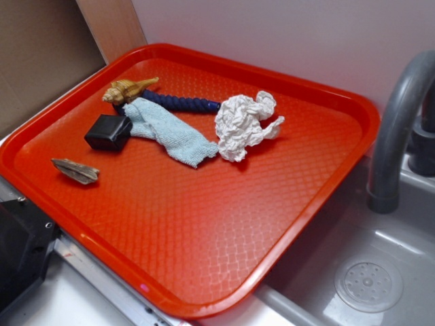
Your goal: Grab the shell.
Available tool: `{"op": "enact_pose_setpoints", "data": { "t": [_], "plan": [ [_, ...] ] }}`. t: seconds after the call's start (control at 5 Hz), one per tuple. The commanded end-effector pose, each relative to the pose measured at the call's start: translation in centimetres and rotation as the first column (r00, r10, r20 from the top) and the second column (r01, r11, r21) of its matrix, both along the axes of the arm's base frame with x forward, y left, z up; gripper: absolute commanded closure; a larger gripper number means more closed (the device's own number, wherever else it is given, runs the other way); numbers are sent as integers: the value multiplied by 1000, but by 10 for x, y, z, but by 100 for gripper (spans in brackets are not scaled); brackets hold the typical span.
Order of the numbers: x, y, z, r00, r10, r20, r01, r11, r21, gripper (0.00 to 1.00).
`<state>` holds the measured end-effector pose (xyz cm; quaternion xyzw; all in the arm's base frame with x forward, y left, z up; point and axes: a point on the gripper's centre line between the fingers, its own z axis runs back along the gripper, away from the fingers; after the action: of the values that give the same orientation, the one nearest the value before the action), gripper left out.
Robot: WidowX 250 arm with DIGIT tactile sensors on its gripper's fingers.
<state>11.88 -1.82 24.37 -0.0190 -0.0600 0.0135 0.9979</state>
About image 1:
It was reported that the tan spiral seashell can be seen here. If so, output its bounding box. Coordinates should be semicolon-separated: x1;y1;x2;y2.
102;77;160;105

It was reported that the red plastic tray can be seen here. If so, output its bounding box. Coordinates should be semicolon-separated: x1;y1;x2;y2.
1;44;380;320

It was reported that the black square block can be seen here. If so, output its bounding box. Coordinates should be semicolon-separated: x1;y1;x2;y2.
84;115;133;151

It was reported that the grey toy sink basin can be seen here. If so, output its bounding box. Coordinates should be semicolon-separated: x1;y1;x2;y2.
254;149;435;326

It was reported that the dark grey faucet knob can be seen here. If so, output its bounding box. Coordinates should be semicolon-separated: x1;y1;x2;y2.
408;83;434;177

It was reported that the grey plastic faucet spout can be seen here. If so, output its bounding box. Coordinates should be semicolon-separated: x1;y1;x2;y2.
367;50;434;214

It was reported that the light blue cloth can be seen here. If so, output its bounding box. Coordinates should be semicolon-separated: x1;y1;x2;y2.
123;98;218;168

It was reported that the crumpled white paper tissue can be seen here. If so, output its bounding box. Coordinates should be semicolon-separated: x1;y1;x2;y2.
215;91;285;162

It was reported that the dark blue twisted rope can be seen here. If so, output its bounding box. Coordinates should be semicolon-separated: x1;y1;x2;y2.
113;89;222;117

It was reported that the round sink drain cover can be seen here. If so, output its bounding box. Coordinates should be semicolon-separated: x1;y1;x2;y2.
334;255;404;313

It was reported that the brown cardboard panel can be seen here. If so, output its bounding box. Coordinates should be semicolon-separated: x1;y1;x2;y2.
1;1;105;137

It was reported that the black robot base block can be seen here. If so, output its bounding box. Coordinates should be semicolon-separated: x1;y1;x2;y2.
1;197;60;315

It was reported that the grey brown driftwood piece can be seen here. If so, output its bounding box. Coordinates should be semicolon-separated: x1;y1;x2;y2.
51;158;100;185

